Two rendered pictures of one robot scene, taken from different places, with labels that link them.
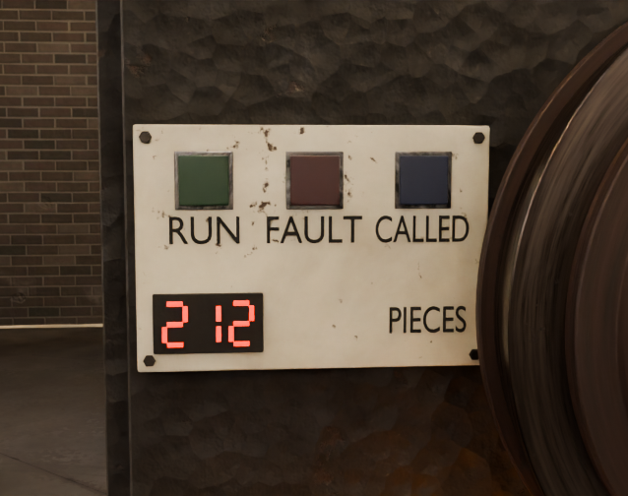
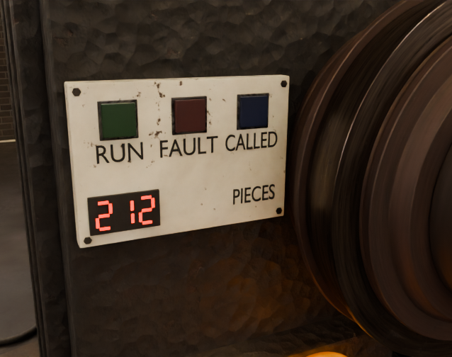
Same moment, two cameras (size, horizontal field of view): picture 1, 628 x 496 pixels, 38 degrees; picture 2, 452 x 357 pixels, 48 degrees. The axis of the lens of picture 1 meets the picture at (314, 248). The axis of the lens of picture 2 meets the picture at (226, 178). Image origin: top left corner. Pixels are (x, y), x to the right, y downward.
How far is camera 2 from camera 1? 20 cm
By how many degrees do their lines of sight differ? 22
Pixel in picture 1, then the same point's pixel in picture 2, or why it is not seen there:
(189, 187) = (110, 125)
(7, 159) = not seen: outside the picture
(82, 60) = not seen: outside the picture
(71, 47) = not seen: outside the picture
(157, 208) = (86, 140)
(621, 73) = (396, 58)
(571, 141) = (369, 100)
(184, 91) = (97, 56)
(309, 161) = (187, 104)
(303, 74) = (176, 43)
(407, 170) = (244, 106)
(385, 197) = (231, 123)
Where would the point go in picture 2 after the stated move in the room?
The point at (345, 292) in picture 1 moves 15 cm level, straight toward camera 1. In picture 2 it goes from (207, 183) to (251, 229)
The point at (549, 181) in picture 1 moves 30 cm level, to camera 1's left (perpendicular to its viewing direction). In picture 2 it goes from (357, 125) to (35, 144)
